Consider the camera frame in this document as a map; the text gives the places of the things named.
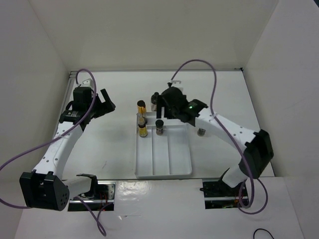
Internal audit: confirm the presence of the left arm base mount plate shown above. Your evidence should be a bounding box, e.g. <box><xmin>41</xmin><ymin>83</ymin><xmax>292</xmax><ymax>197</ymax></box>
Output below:
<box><xmin>67</xmin><ymin>180</ymin><xmax>116</xmax><ymax>212</ymax></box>

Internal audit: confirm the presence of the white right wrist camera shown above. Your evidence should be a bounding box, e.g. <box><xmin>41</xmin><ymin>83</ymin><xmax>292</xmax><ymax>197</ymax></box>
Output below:
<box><xmin>167</xmin><ymin>80</ymin><xmax>183</xmax><ymax>92</ymax></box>

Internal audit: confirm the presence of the white plastic organizer tray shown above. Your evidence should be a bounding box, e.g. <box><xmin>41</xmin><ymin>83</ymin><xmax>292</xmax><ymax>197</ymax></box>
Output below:
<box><xmin>135</xmin><ymin>112</ymin><xmax>192</xmax><ymax>180</ymax></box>

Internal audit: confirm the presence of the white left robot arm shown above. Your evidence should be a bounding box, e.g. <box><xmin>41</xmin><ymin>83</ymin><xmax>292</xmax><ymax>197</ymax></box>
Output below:
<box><xmin>19</xmin><ymin>79</ymin><xmax>115</xmax><ymax>211</ymax></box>

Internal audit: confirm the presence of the black cable on floor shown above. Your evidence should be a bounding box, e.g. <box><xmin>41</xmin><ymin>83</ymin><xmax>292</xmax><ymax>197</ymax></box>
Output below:
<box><xmin>253</xmin><ymin>228</ymin><xmax>275</xmax><ymax>239</ymax></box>

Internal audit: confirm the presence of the aluminium table edge rail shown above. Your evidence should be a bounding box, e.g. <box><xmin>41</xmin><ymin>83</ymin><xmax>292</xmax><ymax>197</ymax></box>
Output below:
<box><xmin>39</xmin><ymin>71</ymin><xmax>75</xmax><ymax>181</ymax></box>

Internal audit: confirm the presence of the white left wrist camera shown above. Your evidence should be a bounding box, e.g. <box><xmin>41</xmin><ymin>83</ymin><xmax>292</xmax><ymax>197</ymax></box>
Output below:
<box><xmin>78</xmin><ymin>79</ymin><xmax>94</xmax><ymax>89</ymax></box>

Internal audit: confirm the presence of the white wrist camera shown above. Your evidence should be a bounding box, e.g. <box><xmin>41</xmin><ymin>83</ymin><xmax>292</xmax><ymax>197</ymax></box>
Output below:
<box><xmin>167</xmin><ymin>80</ymin><xmax>183</xmax><ymax>92</ymax></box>
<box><xmin>78</xmin><ymin>79</ymin><xmax>94</xmax><ymax>89</ymax></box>

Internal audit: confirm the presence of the yellow oil bottle tan cap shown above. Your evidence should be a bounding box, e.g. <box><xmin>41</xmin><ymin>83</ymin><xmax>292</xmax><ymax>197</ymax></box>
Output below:
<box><xmin>138</xmin><ymin>117</ymin><xmax>148</xmax><ymax>137</ymax></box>

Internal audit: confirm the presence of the gold capped glass grinder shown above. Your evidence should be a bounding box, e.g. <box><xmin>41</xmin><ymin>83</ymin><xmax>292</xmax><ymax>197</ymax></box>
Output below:
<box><xmin>137</xmin><ymin>100</ymin><xmax>148</xmax><ymax>124</ymax></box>

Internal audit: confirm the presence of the black cap spice jar front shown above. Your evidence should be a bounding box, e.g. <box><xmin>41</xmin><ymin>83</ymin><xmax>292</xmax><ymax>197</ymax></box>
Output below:
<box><xmin>197</xmin><ymin>128</ymin><xmax>206</xmax><ymax>137</ymax></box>

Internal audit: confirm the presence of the black cap spice jar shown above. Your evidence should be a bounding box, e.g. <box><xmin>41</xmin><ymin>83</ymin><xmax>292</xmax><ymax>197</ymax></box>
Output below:
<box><xmin>156</xmin><ymin>119</ymin><xmax>164</xmax><ymax>135</ymax></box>
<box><xmin>197</xmin><ymin>128</ymin><xmax>206</xmax><ymax>137</ymax></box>

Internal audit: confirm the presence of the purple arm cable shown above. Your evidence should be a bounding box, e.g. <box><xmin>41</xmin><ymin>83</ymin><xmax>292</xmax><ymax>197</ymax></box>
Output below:
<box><xmin>170</xmin><ymin>59</ymin><xmax>266</xmax><ymax>215</ymax></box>
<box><xmin>0</xmin><ymin>69</ymin><xmax>107</xmax><ymax>237</ymax></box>

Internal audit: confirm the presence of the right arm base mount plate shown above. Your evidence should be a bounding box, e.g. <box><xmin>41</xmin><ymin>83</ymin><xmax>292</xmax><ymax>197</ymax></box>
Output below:
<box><xmin>199</xmin><ymin>179</ymin><xmax>249</xmax><ymax>209</ymax></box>

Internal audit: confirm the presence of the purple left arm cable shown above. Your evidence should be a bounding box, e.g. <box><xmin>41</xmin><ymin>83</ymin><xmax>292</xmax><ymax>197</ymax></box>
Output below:
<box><xmin>0</xmin><ymin>69</ymin><xmax>107</xmax><ymax>237</ymax></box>

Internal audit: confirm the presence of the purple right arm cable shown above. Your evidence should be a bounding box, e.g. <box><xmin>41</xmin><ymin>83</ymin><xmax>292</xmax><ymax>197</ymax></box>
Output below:
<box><xmin>170</xmin><ymin>59</ymin><xmax>266</xmax><ymax>215</ymax></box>

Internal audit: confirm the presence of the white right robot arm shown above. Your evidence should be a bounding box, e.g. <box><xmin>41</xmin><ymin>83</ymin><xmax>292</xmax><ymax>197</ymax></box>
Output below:
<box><xmin>157</xmin><ymin>87</ymin><xmax>274</xmax><ymax>196</ymax></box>

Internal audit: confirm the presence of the black top shaker brown spice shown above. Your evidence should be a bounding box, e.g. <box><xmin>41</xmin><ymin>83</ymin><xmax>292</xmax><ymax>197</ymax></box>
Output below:
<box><xmin>151</xmin><ymin>92</ymin><xmax>159</xmax><ymax>112</ymax></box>

